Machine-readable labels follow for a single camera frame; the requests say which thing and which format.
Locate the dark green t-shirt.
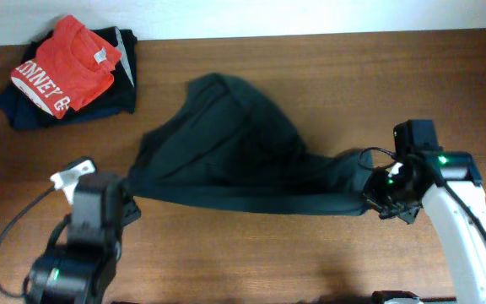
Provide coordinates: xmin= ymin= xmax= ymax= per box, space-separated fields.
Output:
xmin=127 ymin=73 xmax=372 ymax=216

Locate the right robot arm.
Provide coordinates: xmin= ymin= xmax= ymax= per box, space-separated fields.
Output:
xmin=363 ymin=120 xmax=486 ymax=303

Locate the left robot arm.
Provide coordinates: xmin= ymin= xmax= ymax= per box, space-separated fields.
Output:
xmin=23 ymin=172 xmax=141 ymax=304

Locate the black folded shirt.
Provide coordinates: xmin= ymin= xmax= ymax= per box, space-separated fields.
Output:
xmin=19 ymin=26 xmax=138 ymax=128

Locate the navy folded shirt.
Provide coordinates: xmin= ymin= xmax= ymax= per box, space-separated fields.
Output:
xmin=0 ymin=84 xmax=122 ymax=131

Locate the red folded t-shirt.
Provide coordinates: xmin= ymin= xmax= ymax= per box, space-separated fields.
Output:
xmin=11 ymin=15 xmax=122 ymax=119

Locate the right black cable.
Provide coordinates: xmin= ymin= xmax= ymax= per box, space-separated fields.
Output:
xmin=357 ymin=146 xmax=486 ymax=296

